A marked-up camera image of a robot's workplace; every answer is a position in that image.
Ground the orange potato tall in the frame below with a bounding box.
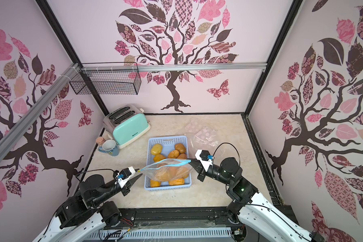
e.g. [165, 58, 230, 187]
[174, 166, 190, 179]

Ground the reddish orange potato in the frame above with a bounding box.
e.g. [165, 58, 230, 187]
[167, 150, 180, 159]

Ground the clear blue zipper bag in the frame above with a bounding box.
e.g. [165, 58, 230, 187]
[138, 158, 193, 182]

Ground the wrinkled orange potato top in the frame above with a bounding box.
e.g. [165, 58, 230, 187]
[154, 166, 174, 182]

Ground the light blue perforated plastic basket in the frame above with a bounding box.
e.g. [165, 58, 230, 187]
[144, 136, 192, 191]

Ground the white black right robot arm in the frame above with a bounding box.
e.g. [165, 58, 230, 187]
[189, 157, 325, 242]

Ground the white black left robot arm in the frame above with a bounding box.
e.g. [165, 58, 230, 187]
[34, 166, 142, 242]

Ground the reddish potato lower centre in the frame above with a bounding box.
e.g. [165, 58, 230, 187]
[177, 153, 187, 159]

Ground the orange potato lower right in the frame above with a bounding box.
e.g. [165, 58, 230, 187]
[150, 180, 161, 188]

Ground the brown potato right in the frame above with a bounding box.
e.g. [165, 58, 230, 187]
[174, 143, 186, 154]

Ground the orange potato left upper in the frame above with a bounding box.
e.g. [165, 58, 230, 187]
[153, 154, 166, 163]

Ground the yellow-green potato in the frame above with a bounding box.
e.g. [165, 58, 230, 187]
[150, 144, 162, 156]

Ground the white blue ceramic mug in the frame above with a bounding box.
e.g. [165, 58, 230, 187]
[98, 140, 120, 157]

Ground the small pink cup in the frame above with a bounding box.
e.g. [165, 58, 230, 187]
[96, 137, 106, 147]

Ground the mint green silver toaster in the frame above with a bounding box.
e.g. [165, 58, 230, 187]
[103, 104, 151, 149]

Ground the white slotted cable duct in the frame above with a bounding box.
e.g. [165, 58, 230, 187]
[84, 227, 234, 242]

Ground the black base frame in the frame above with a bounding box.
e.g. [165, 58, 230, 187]
[44, 205, 306, 242]

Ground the black wire wall basket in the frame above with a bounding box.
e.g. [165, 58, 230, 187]
[70, 62, 141, 95]

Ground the aluminium rail back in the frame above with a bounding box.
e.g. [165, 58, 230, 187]
[81, 62, 267, 72]

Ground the aluminium rail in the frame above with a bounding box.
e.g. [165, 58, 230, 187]
[81, 62, 267, 72]
[0, 63, 80, 163]

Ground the aluminium rail left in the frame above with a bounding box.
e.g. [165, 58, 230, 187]
[0, 63, 80, 163]

